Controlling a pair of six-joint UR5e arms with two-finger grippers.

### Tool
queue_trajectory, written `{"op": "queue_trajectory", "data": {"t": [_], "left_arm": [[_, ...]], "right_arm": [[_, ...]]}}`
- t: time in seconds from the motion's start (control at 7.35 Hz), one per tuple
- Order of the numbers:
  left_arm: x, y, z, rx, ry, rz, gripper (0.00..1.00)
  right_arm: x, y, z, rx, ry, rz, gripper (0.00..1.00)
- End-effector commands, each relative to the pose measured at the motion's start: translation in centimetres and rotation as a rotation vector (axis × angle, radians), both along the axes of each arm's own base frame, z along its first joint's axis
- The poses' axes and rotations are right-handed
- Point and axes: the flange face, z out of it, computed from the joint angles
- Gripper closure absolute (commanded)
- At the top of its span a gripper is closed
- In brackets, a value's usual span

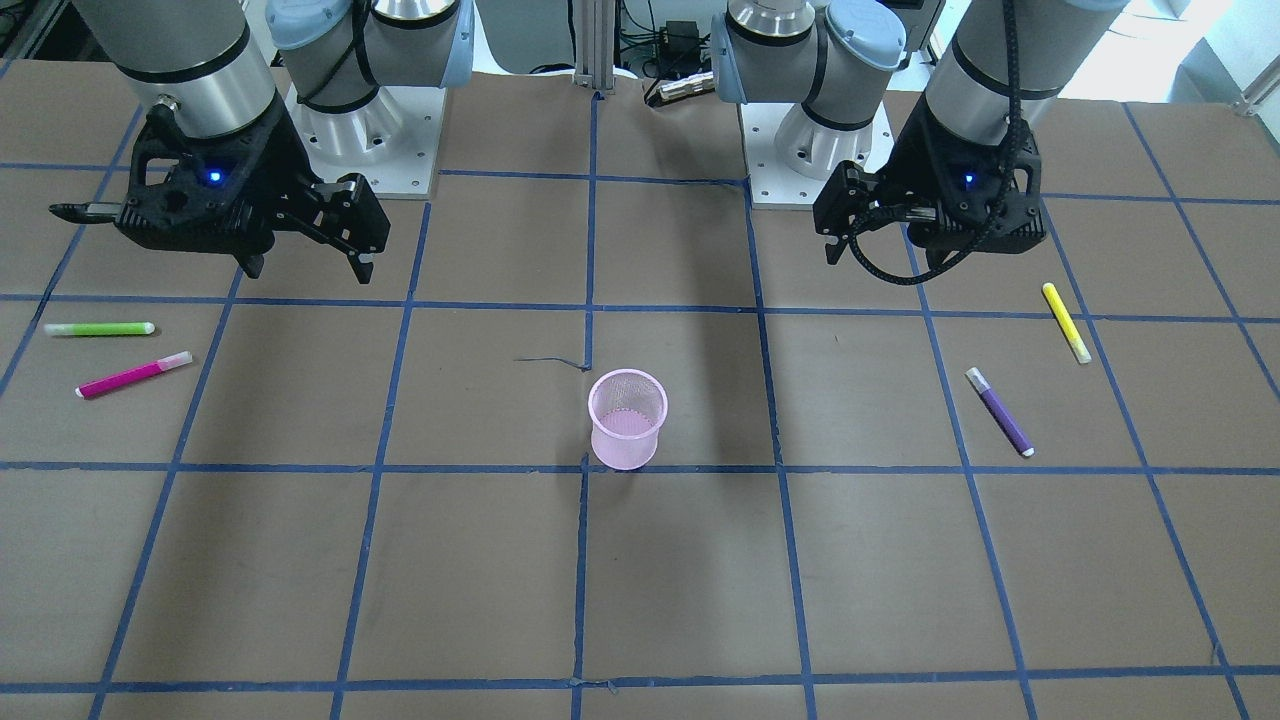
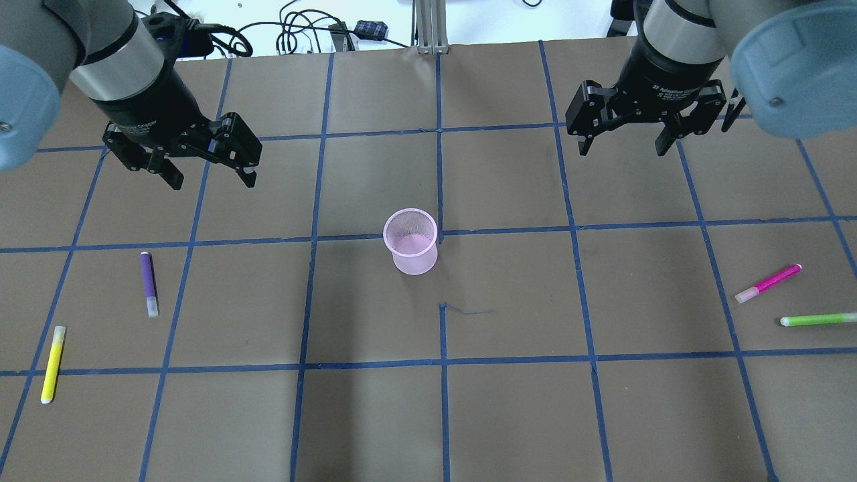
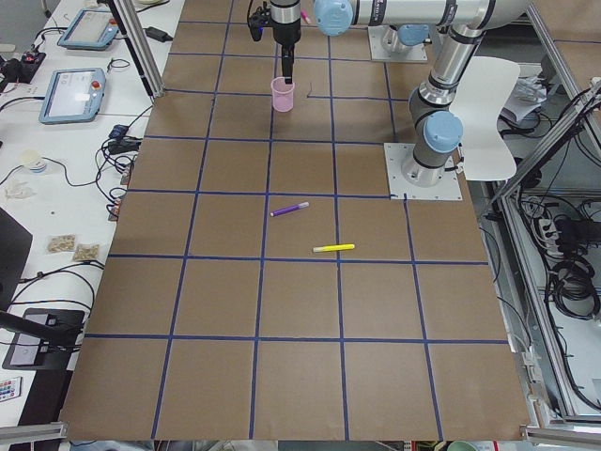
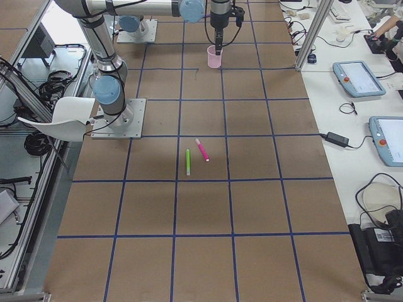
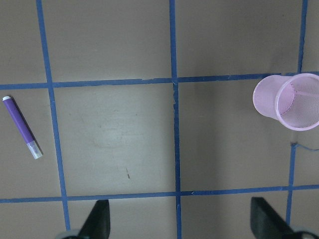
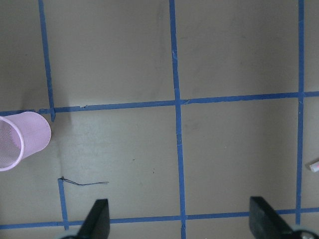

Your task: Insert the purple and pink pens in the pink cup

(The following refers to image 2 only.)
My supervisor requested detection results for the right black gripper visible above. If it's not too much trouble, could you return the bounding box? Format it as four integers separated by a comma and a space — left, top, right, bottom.
565, 37, 726, 156

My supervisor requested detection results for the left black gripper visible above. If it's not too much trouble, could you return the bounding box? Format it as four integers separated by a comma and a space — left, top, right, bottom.
93, 65, 262, 190

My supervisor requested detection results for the purple pen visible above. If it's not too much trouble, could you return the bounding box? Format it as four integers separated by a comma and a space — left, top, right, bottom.
140, 251, 159, 318

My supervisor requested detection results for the pink pen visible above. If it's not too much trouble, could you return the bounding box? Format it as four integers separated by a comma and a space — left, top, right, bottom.
734, 264, 803, 304

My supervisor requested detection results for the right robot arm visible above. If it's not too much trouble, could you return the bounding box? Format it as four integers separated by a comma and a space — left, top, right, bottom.
566, 1, 856, 155

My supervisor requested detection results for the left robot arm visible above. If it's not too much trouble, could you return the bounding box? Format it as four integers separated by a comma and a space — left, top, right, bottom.
1, 1, 262, 190

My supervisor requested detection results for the pink mesh cup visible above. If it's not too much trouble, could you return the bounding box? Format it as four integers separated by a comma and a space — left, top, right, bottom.
382, 208, 439, 276

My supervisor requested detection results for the black power adapter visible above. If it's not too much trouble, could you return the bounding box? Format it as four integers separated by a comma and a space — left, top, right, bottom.
353, 19, 389, 41

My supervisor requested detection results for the yellow pen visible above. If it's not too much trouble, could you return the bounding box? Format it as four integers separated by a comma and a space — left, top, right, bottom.
40, 325, 66, 404

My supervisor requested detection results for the green pen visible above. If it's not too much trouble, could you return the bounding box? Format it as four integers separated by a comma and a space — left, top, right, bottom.
779, 312, 857, 327

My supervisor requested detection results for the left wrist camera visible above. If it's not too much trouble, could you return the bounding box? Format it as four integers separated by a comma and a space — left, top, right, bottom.
141, 12, 215, 63

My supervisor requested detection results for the aluminium frame post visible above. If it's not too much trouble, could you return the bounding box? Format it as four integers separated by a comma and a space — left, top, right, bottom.
411, 0, 449, 55

